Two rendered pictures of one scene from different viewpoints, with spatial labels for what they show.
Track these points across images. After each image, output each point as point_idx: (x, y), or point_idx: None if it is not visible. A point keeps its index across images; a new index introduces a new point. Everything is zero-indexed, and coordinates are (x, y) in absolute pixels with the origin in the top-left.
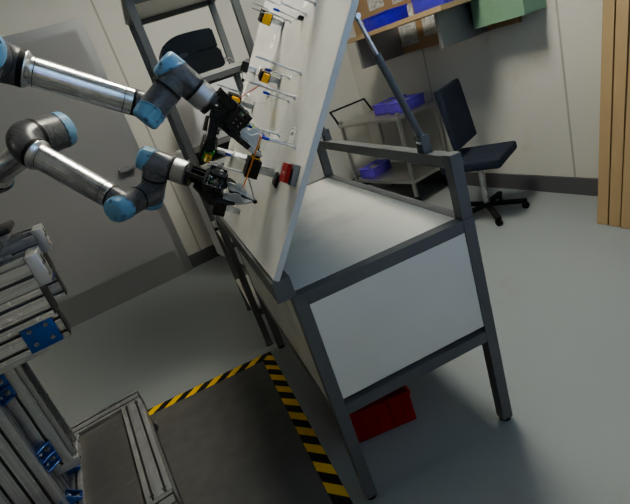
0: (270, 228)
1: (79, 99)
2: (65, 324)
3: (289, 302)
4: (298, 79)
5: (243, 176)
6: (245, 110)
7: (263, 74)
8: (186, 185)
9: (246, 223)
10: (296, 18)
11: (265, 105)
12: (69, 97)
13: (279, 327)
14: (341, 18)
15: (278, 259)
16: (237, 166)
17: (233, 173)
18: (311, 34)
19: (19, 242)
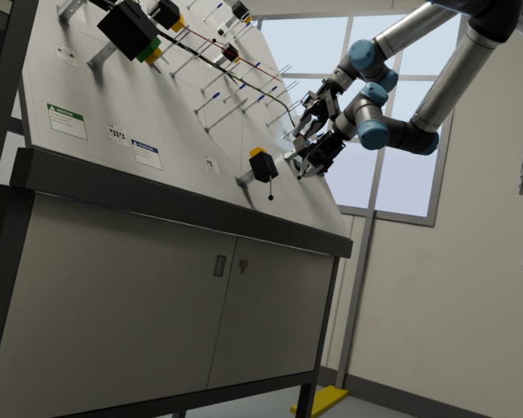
0: (320, 203)
1: (429, 31)
2: None
3: (327, 268)
4: (258, 91)
5: (207, 134)
6: (302, 99)
7: (238, 54)
8: (350, 139)
9: (276, 199)
10: (205, 20)
11: (197, 65)
12: (437, 25)
13: (193, 396)
14: (282, 88)
15: (344, 224)
16: (158, 104)
17: (145, 109)
18: (249, 65)
19: None
